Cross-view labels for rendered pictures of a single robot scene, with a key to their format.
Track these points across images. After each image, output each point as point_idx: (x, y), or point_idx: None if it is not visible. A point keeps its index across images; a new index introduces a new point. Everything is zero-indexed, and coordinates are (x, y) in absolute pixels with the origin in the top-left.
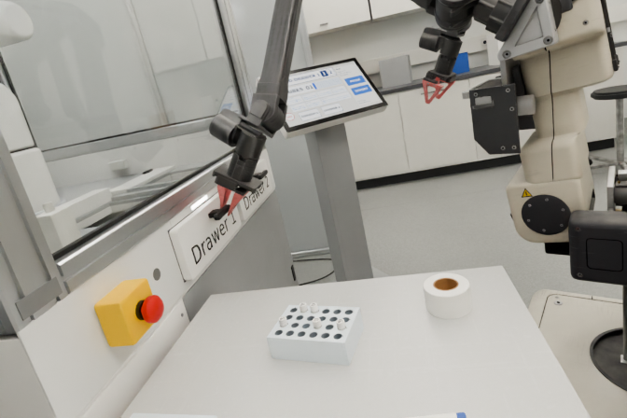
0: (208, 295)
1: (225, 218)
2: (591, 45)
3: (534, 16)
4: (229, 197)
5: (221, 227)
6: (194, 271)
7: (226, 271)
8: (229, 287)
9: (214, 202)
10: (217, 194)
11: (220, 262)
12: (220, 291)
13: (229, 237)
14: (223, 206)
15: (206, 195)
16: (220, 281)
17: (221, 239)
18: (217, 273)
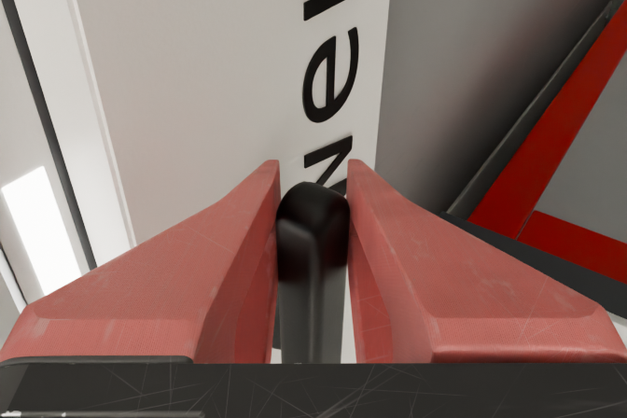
0: (405, 178)
1: None
2: None
3: None
4: (261, 220)
5: (318, 83)
6: (345, 361)
7: None
8: None
9: (152, 204)
10: None
11: (393, 39)
12: (437, 75)
13: None
14: (277, 264)
15: (12, 190)
16: (423, 63)
17: (358, 101)
18: (402, 85)
